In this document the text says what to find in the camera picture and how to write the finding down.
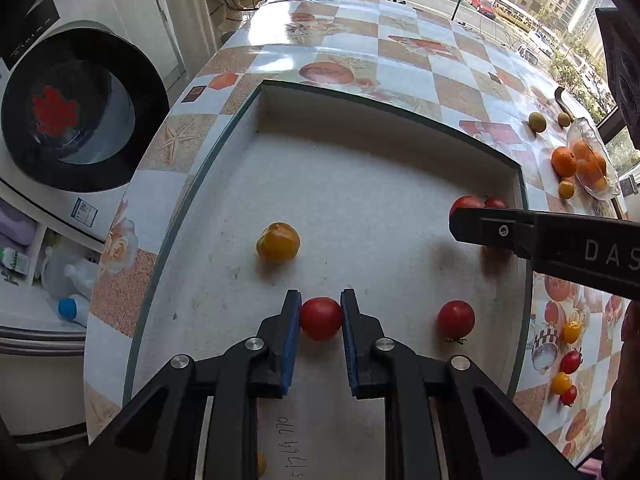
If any purple cloth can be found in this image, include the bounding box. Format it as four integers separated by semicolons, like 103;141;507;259
0;197;38;256

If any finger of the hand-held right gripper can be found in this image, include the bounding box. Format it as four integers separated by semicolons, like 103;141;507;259
449;207;537;261

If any white washing machine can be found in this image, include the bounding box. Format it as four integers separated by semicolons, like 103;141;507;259
0;0;188;241

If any blue cap bottle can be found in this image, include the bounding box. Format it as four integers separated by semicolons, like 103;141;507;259
57;294;91;328

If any white cabinet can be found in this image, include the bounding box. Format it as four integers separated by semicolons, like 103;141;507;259
0;280;91;453

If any glass bowl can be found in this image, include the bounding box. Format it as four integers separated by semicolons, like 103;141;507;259
566;116;622;202

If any checkered printed tablecloth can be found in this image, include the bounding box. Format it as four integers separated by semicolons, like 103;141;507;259
82;0;631;471

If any white tray with green rim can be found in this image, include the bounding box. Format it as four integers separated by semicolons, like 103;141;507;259
122;79;533;480

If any white plastic jug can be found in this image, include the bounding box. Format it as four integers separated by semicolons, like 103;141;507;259
42;250;98;301

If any brown paper bag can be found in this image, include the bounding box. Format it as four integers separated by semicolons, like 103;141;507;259
204;0;268;36

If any green label bottle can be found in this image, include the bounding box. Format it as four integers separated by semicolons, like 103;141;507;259
0;247;33;276

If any person's right forearm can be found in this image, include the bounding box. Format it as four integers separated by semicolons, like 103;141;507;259
602;300;640;471

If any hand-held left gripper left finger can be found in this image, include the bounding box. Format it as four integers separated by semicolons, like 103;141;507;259
62;289;303;480

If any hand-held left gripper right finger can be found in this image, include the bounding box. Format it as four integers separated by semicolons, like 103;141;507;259
340;287;576;480

